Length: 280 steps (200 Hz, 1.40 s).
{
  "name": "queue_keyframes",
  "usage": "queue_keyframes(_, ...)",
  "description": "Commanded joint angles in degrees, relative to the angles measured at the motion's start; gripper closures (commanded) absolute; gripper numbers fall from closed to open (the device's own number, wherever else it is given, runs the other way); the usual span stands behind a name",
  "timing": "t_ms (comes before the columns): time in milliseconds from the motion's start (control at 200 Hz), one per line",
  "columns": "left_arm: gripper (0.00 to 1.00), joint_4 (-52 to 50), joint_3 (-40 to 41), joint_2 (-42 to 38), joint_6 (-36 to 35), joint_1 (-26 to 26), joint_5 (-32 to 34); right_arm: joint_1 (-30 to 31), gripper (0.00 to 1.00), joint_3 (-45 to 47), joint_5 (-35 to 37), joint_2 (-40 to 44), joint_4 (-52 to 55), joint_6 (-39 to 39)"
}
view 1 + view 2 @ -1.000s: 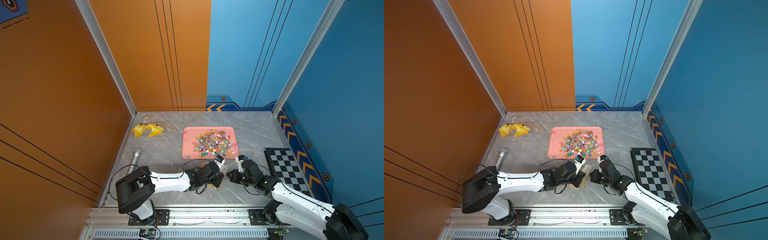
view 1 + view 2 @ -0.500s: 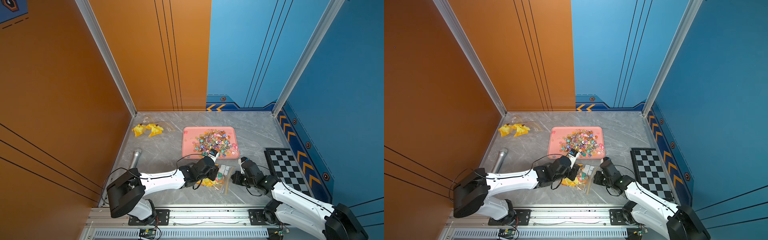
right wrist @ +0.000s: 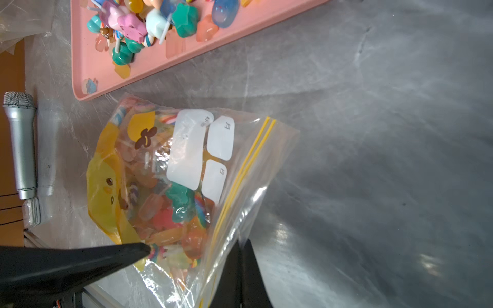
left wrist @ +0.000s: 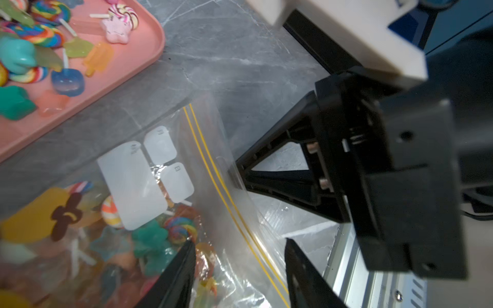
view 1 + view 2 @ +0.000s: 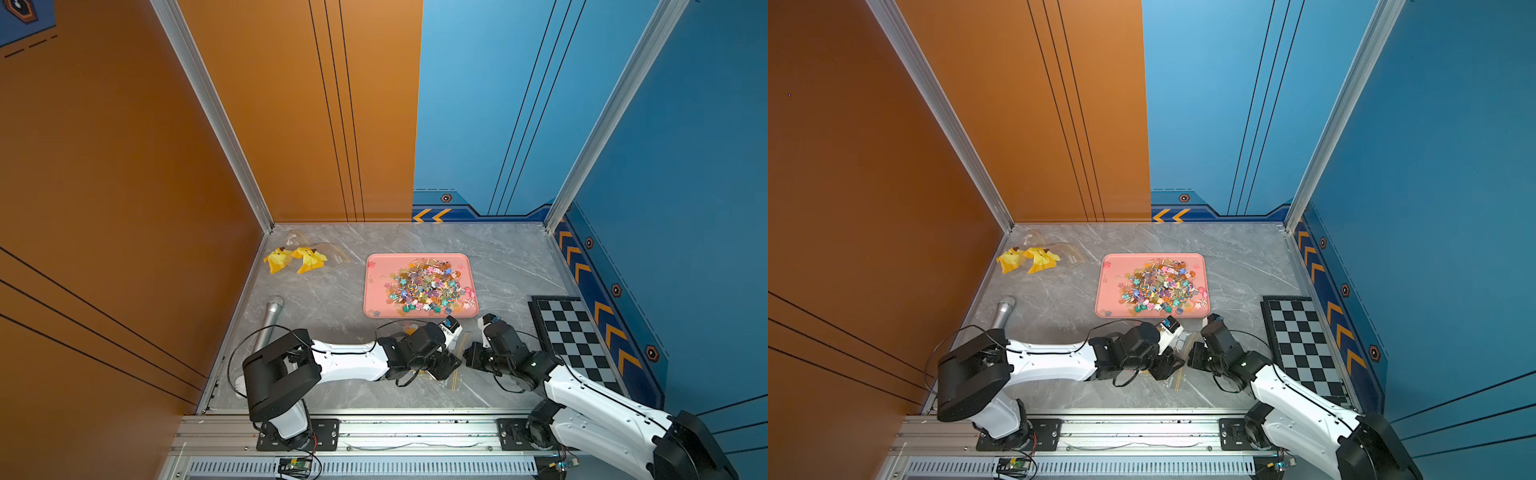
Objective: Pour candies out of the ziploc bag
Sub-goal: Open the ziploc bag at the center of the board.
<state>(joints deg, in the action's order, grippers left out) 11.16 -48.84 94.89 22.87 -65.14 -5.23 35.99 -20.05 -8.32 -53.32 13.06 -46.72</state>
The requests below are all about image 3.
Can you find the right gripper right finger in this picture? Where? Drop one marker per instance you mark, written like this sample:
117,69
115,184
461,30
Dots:
253,290

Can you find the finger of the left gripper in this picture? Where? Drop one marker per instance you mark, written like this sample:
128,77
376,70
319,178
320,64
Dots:
43,276

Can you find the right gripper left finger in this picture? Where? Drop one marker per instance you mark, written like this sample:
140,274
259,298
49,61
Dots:
228,292

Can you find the ziploc bag with candies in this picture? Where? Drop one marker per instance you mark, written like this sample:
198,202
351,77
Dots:
186,182
24,18

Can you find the silver microphone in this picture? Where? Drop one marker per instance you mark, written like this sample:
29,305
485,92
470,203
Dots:
20,110

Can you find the pink plastic tray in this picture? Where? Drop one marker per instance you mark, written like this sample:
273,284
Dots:
94,73

